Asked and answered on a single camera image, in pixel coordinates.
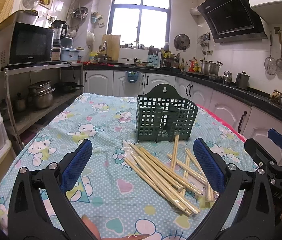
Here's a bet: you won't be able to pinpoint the hanging wire skimmer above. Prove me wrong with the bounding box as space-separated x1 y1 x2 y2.
264 32 277 76

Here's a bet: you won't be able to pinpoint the steel pots on shelf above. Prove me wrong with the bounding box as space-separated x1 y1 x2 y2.
28 80 55 109

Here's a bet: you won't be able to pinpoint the hanging steel ladle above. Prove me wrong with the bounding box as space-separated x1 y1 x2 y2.
276 31 282 69

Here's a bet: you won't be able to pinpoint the green plastic utensil basket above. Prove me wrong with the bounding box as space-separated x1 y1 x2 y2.
136 84 198 142

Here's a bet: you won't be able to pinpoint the hanging pot lid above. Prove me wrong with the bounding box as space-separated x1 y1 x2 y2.
173 34 190 51

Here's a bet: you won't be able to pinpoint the black range hood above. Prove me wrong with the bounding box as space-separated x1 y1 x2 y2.
197 0 268 43

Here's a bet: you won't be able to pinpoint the steel stock pot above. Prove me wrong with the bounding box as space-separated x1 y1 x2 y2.
200 60 223 75

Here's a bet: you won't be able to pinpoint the light blue storage box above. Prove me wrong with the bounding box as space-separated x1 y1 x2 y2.
61 47 79 62

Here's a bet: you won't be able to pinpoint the blue hanging basket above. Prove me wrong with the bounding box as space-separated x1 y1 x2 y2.
125 71 141 83

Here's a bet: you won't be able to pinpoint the red sauce bottle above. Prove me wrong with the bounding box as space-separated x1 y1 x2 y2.
189 57 198 73

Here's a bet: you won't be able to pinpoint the blue knife block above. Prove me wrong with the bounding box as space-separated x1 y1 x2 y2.
147 46 160 68

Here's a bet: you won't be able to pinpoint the left hand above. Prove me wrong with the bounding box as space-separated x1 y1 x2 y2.
81 215 149 240

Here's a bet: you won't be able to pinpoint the black blender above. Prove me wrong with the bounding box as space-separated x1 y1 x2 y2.
51 20 68 62

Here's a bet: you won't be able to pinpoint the kitchen window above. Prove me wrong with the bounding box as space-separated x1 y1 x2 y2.
107 0 171 48

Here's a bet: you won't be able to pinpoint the steel kettle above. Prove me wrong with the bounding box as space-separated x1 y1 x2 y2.
222 70 232 85

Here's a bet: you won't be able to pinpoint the steel canister with lid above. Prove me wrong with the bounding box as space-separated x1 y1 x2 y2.
235 72 249 90

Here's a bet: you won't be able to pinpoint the chopsticks pair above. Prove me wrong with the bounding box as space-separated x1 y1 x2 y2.
185 148 219 202
181 155 190 196
176 159 207 184
125 154 200 216
170 134 179 171
128 142 203 196

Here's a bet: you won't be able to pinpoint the black microwave oven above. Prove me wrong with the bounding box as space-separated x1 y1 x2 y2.
0 22 53 67

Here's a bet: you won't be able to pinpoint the wooden cutting board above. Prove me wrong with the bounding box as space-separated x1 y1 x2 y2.
102 34 121 61

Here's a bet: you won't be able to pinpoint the hello kitty tablecloth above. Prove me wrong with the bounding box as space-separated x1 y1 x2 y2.
0 93 257 239

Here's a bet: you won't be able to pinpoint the black frying pan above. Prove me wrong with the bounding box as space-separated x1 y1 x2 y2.
54 82 84 93

